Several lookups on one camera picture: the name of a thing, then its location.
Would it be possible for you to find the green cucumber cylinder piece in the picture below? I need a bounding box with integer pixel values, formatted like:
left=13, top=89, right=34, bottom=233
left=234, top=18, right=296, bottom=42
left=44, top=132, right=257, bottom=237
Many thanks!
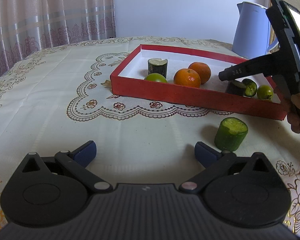
left=214, top=117, right=248, bottom=152

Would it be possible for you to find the gold mirror frame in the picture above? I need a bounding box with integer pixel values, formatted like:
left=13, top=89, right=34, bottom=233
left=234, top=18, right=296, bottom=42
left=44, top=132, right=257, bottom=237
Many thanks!
left=268, top=0, right=280, bottom=46

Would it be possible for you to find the person's right hand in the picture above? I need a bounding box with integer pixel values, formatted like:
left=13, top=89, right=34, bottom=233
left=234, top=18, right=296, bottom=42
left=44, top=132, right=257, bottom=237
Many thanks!
left=281, top=93, right=300, bottom=134

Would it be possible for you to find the green round plum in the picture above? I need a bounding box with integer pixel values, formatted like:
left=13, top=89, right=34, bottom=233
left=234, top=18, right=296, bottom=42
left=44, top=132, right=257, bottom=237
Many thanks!
left=144, top=73, right=167, bottom=83
left=257, top=85, right=274, bottom=101

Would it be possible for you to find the orange mandarin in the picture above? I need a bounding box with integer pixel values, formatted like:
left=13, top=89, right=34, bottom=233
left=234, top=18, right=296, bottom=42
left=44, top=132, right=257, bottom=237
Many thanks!
left=188, top=62, right=211, bottom=85
left=173, top=68, right=201, bottom=88

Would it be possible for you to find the cream embroidered tablecloth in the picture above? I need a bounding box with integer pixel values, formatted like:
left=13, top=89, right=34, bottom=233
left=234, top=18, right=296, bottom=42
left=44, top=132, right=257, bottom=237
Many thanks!
left=0, top=37, right=300, bottom=239

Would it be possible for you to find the red shallow box tray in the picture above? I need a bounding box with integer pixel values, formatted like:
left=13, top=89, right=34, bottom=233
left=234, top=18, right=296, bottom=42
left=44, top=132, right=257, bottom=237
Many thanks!
left=110, top=44, right=286, bottom=120

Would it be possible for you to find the blue electric kettle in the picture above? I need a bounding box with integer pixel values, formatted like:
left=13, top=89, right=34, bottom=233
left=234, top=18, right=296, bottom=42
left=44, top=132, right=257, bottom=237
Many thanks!
left=232, top=1, right=279, bottom=59

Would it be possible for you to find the pink floral curtain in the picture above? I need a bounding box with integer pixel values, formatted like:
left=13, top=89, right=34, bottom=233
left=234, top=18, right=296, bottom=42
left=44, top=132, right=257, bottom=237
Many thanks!
left=0, top=0, right=116, bottom=77

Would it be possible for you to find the dark green cucumber end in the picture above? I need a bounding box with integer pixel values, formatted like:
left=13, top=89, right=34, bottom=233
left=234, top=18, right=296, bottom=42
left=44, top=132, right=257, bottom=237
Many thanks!
left=242, top=79, right=258, bottom=98

